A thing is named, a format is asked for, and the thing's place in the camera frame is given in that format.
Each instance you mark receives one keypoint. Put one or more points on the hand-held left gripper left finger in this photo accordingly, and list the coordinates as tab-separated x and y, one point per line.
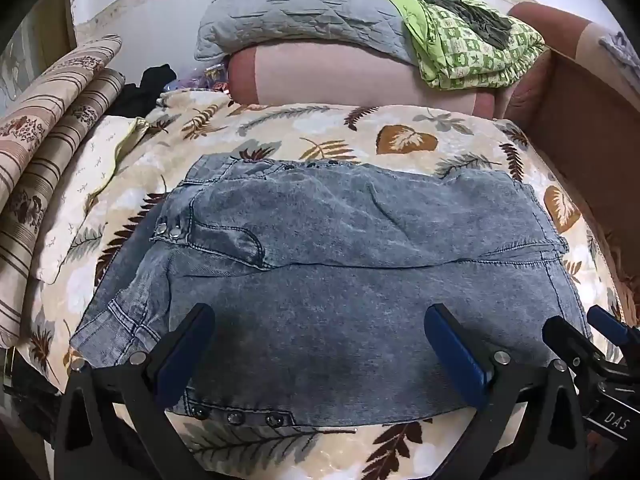
184	357

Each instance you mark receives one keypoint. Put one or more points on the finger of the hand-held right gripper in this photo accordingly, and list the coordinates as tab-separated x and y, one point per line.
566	336
607	322

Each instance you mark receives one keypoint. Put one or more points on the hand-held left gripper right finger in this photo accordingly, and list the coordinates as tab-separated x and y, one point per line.
452	352

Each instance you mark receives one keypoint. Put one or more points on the blue denim pants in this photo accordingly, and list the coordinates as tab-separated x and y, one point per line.
325	285

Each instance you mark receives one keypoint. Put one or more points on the dark object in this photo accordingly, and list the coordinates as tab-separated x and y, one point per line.
27	390

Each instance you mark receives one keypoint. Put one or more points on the cream small-print pillow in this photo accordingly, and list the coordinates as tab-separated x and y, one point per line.
85	180

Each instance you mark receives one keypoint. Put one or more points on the striped floral cushion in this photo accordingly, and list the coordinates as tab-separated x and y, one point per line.
45	110
45	200

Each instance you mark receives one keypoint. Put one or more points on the leaf print blanket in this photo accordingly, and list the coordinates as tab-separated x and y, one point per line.
400	132

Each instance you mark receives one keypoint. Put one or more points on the black cloth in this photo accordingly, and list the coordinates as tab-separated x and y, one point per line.
142	92

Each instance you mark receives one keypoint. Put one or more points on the colourful packets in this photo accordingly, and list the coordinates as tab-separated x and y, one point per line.
207	77

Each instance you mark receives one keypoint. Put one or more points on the pink bolster cushion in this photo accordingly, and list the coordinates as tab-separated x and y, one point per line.
340	80

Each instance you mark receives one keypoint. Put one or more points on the green patterned cloth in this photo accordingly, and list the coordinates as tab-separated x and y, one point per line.
465	57

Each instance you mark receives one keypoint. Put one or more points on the grey quilted pillow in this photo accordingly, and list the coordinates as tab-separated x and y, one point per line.
300	10

